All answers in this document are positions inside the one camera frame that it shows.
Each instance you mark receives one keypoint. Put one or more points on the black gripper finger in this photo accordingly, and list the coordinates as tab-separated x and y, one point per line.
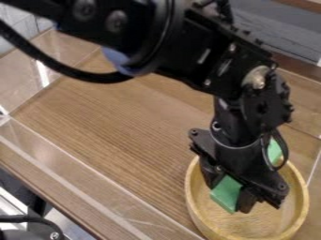
248	198
212	170

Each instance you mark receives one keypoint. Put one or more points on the black metal mount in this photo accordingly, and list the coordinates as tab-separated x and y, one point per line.
19	201

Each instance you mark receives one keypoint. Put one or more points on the green rectangular block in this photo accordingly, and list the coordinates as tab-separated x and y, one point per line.
225	193

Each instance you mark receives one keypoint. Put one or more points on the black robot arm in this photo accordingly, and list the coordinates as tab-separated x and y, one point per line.
187	42

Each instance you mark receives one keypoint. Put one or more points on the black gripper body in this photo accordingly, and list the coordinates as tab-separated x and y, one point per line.
246	163

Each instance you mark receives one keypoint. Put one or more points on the brown wooden bowl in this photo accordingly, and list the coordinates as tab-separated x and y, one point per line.
265	223

